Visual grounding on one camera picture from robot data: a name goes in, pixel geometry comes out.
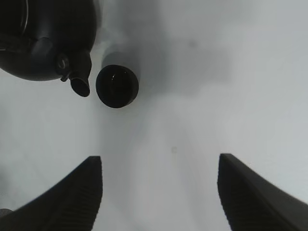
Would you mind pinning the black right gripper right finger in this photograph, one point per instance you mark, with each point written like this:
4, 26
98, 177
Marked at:
251, 203

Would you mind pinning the small black teacup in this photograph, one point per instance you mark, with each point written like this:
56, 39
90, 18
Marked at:
117, 86

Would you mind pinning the black round tea kettle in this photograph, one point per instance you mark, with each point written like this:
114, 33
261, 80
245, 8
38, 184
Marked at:
43, 40

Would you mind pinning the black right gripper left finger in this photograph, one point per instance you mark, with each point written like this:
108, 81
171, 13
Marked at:
70, 205

